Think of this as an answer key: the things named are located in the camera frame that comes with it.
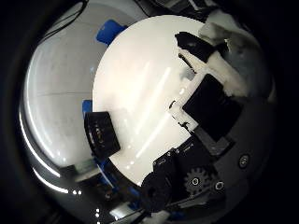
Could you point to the grey plush toy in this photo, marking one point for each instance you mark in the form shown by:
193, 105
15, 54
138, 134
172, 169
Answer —
188, 74

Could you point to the black slatted plastic basket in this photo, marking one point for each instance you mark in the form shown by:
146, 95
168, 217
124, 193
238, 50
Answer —
102, 133

